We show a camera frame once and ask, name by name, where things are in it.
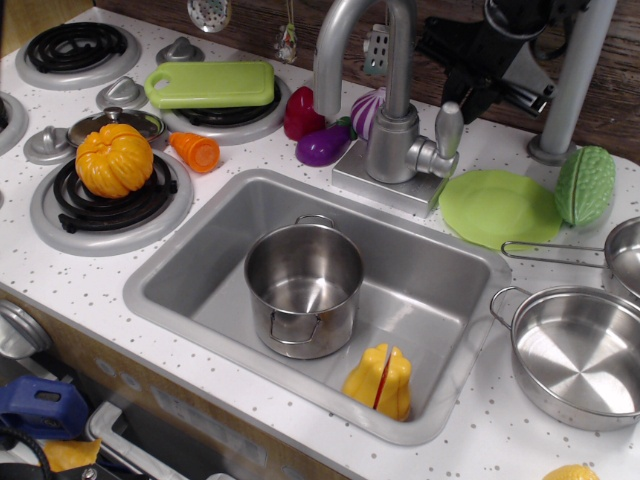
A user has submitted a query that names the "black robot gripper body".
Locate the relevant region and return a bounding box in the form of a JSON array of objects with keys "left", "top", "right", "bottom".
[{"left": 417, "top": 14, "right": 556, "bottom": 117}]

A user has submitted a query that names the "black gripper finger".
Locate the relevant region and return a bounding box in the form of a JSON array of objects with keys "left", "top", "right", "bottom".
[
  {"left": 441, "top": 67, "right": 473, "bottom": 106},
  {"left": 461, "top": 79, "right": 502, "bottom": 124}
]

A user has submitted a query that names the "silver faucet lever handle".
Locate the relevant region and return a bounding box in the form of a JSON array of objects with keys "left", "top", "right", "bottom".
[{"left": 435, "top": 101, "right": 464, "bottom": 160}]

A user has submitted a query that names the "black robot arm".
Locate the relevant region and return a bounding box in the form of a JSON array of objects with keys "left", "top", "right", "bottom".
[{"left": 417, "top": 1, "right": 589, "bottom": 124}]

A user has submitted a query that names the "hanging toy grater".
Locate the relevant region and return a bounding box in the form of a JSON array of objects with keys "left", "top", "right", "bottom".
[{"left": 363, "top": 24, "right": 389, "bottom": 75}]

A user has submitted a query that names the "purple white toy onion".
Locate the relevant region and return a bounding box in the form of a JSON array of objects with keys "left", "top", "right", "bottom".
[{"left": 350, "top": 87, "right": 386, "bottom": 141}]

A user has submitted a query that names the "silver toy faucet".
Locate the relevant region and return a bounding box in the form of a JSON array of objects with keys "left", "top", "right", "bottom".
[{"left": 313, "top": 1, "right": 459, "bottom": 217}]

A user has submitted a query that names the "green toy plate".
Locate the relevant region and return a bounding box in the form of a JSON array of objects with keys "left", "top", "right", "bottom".
[{"left": 439, "top": 170, "right": 563, "bottom": 250}]

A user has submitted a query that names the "grey support pole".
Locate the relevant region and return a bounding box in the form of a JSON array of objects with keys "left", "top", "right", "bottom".
[{"left": 527, "top": 0, "right": 617, "bottom": 167}]

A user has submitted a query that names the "green toy bitter melon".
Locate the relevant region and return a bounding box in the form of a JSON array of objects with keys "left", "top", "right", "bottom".
[{"left": 554, "top": 146, "right": 616, "bottom": 226}]

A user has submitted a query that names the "purple toy eggplant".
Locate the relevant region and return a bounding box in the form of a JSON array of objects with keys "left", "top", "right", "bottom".
[{"left": 295, "top": 116, "right": 357, "bottom": 167}]

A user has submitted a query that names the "red toy pepper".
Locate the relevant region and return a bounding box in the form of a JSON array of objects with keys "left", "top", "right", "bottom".
[{"left": 284, "top": 86, "right": 326, "bottom": 141}]

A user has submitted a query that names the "hanging glass ornament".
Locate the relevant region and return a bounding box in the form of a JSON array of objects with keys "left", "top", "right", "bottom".
[{"left": 274, "top": 0, "right": 297, "bottom": 64}]

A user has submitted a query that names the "grey sink basin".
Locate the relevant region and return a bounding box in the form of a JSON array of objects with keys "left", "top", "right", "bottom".
[{"left": 124, "top": 170, "right": 511, "bottom": 446}]

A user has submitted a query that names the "back right stove burner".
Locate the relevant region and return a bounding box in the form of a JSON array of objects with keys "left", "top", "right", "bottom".
[{"left": 161, "top": 77, "right": 291, "bottom": 146}]

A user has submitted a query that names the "green toy cutting board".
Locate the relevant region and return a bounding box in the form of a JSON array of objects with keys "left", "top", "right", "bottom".
[{"left": 144, "top": 61, "right": 275, "bottom": 109}]

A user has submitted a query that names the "stainless steel pot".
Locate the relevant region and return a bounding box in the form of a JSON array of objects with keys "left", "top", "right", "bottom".
[{"left": 244, "top": 214, "right": 364, "bottom": 360}]

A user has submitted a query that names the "hanging slotted spoon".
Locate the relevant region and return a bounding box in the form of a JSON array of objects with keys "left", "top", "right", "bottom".
[{"left": 187, "top": 0, "right": 232, "bottom": 33}]

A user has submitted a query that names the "orange toy carrot piece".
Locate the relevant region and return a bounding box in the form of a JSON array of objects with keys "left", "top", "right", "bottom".
[{"left": 169, "top": 132, "right": 220, "bottom": 173}]

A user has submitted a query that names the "wide stainless steel pan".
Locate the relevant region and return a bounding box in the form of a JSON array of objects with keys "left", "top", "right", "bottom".
[{"left": 489, "top": 286, "right": 639, "bottom": 431}]

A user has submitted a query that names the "grey stove knob back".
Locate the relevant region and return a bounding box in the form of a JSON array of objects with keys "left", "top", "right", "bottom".
[{"left": 156, "top": 37, "right": 205, "bottom": 64}]

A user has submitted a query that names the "grey stove knob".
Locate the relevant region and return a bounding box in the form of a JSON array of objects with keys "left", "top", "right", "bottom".
[
  {"left": 96, "top": 76, "right": 148, "bottom": 110},
  {"left": 23, "top": 126, "right": 76, "bottom": 165},
  {"left": 156, "top": 37, "right": 205, "bottom": 64}
]

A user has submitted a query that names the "small steel pot lid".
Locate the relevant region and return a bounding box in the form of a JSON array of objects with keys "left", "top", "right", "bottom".
[{"left": 66, "top": 106, "right": 166, "bottom": 150}]

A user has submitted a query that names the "yellow toy bell pepper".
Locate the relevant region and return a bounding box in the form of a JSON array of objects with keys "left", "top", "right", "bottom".
[{"left": 342, "top": 343, "right": 412, "bottom": 421}]

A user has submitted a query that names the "grey stove knob middle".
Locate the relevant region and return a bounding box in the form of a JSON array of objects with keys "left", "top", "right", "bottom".
[{"left": 96, "top": 76, "right": 148, "bottom": 110}]

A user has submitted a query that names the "orange toy pumpkin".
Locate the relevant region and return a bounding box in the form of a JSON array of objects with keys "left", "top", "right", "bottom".
[{"left": 75, "top": 124, "right": 154, "bottom": 199}]

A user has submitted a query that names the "yellow toy lemon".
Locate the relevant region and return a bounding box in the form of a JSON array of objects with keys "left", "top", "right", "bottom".
[{"left": 543, "top": 464, "right": 600, "bottom": 480}]

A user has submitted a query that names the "back left stove burner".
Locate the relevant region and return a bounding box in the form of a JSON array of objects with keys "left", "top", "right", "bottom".
[{"left": 15, "top": 22, "right": 141, "bottom": 91}]

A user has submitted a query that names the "grey stove knob front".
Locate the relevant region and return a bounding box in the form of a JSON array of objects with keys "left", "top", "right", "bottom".
[{"left": 23, "top": 126, "right": 76, "bottom": 165}]

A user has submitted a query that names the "front black stove burner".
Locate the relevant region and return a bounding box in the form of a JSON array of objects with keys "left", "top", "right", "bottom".
[{"left": 30, "top": 151, "right": 193, "bottom": 256}]

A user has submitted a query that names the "far left stove burner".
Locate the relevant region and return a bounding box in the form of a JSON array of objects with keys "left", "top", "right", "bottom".
[{"left": 0, "top": 92, "right": 29, "bottom": 155}]

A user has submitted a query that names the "grey oven knob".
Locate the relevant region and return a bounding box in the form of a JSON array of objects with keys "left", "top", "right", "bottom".
[{"left": 1, "top": 299, "right": 53, "bottom": 360}]

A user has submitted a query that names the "blue clamp tool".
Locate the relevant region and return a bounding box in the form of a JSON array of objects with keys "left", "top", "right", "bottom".
[{"left": 1, "top": 376, "right": 89, "bottom": 440}]

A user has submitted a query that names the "yellow cloth piece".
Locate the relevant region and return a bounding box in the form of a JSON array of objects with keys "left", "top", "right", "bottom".
[{"left": 43, "top": 439, "right": 102, "bottom": 473}]

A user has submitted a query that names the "steel saucepan with handle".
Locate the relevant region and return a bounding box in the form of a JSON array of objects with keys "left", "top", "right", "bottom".
[{"left": 500, "top": 217, "right": 639, "bottom": 304}]

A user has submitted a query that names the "black cable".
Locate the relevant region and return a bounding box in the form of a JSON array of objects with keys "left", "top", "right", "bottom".
[{"left": 0, "top": 424, "right": 54, "bottom": 480}]

